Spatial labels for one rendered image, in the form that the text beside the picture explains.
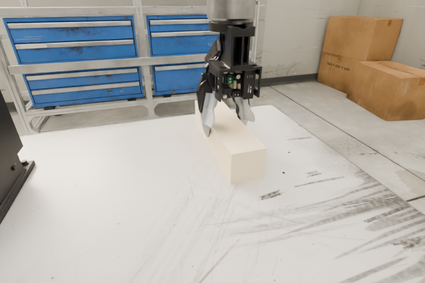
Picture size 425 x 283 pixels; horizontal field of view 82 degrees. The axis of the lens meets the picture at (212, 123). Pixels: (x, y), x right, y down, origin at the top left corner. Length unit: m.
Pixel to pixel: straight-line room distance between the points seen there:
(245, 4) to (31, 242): 0.42
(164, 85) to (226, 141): 1.52
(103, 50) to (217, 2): 1.51
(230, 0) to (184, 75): 1.55
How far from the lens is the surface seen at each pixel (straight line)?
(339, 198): 0.44
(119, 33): 1.82
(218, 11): 0.39
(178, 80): 1.91
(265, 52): 3.10
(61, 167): 0.53
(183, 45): 1.87
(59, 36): 1.87
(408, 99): 2.71
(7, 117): 0.51
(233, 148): 0.40
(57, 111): 2.01
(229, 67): 0.38
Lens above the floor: 0.97
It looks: 27 degrees down
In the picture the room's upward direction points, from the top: straight up
